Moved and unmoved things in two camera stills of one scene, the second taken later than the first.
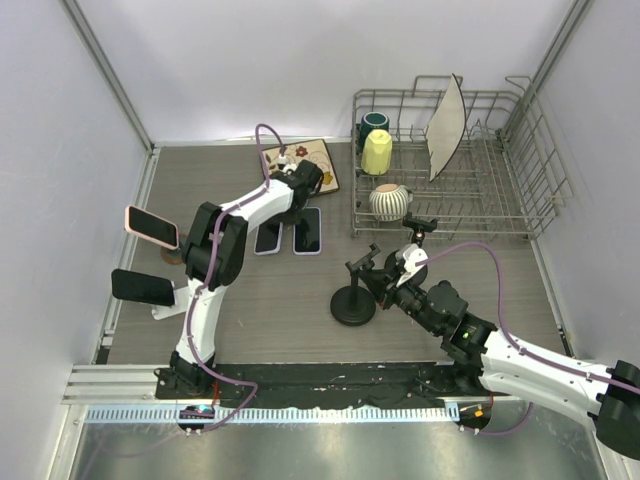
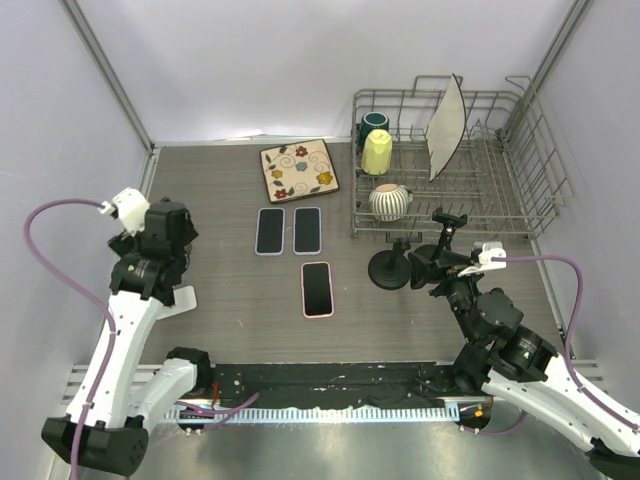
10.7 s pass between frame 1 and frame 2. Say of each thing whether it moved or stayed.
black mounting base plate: stayed
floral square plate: stayed
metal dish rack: stayed
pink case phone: moved
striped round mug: stayed
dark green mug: stayed
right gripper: moved
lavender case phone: stayed
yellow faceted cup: stayed
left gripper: moved
